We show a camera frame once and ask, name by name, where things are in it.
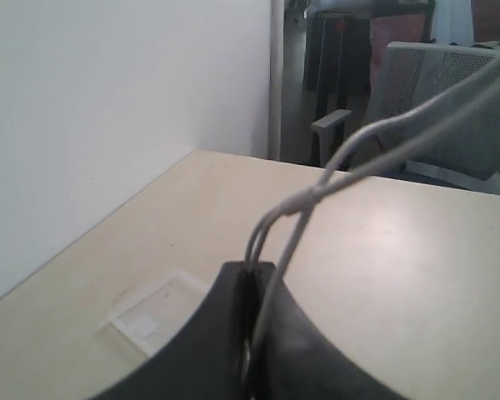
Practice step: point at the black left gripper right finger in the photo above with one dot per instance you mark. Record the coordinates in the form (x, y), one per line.
(297, 362)

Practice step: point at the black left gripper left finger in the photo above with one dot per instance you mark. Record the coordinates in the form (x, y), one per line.
(204, 360)

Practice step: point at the clear plastic storage case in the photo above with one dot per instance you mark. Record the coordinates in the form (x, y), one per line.
(156, 311)

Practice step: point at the grey mesh office chair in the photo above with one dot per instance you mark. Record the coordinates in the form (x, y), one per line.
(435, 115)

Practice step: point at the dark background furniture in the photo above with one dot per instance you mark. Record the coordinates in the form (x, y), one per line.
(332, 62)

